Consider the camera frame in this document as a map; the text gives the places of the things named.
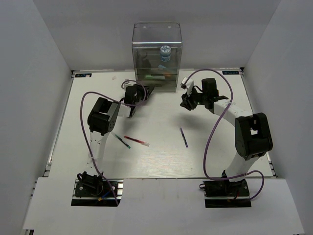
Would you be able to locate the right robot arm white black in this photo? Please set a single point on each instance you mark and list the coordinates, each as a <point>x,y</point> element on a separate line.
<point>252,134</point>

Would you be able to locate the green highlighter marker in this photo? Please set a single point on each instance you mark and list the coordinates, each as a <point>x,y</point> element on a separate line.
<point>155,77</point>

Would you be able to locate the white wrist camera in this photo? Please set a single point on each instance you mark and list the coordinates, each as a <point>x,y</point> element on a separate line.
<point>126,83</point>
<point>187,83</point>

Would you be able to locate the green gel pen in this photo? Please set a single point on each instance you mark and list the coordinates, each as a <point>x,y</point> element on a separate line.
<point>121,140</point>

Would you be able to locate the purple gel pen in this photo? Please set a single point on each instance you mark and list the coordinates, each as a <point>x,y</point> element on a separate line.
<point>184,138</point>

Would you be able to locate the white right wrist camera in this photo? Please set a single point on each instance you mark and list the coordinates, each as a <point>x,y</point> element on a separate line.
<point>187,83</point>

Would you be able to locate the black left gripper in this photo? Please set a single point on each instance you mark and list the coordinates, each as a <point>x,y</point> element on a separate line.
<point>149,89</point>

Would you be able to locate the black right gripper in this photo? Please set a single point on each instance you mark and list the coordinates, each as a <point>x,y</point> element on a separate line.
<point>187,100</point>

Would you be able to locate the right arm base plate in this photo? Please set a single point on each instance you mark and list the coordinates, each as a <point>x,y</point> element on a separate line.
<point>225,194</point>

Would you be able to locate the red gel pen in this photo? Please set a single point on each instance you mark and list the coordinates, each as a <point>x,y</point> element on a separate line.
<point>138,141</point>

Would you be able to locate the clear acrylic drawer organizer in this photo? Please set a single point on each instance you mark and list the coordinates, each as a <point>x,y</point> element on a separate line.
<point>147,39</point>

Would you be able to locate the cleaning gel jar blue label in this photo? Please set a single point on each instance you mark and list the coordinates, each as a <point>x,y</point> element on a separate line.
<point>165,53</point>

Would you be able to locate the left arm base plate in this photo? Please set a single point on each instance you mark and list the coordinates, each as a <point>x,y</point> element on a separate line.
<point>94,191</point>

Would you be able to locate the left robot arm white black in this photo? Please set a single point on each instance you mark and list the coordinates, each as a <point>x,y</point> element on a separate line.
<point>103,116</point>

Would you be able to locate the orange highlighter marker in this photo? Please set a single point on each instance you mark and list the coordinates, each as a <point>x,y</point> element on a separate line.
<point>167,73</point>

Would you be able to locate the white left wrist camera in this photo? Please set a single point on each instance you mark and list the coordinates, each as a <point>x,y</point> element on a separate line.
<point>126,83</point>

